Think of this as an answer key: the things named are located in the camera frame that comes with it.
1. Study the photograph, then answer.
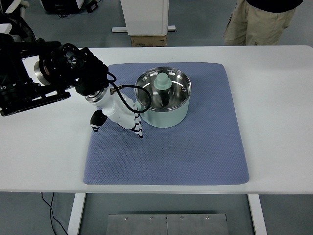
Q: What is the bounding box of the grey metal base plate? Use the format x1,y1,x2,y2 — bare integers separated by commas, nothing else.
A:
106,214,229,235

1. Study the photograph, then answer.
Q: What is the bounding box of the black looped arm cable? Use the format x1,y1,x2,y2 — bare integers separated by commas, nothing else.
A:
106,72,152,114

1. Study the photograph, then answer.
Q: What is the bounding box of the left white table leg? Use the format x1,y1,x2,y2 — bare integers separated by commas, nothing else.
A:
67,193,86,235

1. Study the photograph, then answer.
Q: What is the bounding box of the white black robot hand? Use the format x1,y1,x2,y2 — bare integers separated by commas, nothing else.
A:
85,87,143,138

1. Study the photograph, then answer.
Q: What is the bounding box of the white pedestal stand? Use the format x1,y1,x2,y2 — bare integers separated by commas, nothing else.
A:
112,0,176,36

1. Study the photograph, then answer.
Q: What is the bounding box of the black floor cable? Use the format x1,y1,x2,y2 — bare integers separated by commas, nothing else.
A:
40,192,69,235

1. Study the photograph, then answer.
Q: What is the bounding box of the glass lid green knob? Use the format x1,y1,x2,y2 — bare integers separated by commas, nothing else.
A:
135,67,191,112

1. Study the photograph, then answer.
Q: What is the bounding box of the right white table leg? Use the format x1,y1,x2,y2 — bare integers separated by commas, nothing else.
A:
247,194,268,235

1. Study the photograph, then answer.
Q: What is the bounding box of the chair at left edge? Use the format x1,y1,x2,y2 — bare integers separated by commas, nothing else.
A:
0,0,36,42

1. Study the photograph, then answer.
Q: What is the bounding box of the cardboard box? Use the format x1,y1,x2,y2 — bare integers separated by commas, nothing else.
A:
131,35,167,47

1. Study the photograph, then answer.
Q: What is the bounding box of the white table leg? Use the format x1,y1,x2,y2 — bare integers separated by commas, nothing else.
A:
67,193,86,235
247,194,268,235

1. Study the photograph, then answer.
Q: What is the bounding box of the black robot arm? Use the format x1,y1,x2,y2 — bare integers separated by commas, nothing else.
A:
0,34,109,116

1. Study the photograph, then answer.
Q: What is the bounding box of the person in beige clothes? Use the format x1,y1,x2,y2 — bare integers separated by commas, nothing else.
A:
223,0,303,46

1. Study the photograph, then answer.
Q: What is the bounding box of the green pot with handle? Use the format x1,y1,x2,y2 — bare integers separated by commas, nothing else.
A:
133,69,192,128

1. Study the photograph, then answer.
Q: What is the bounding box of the black equipment top left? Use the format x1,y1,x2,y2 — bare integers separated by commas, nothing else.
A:
40,0,99,14

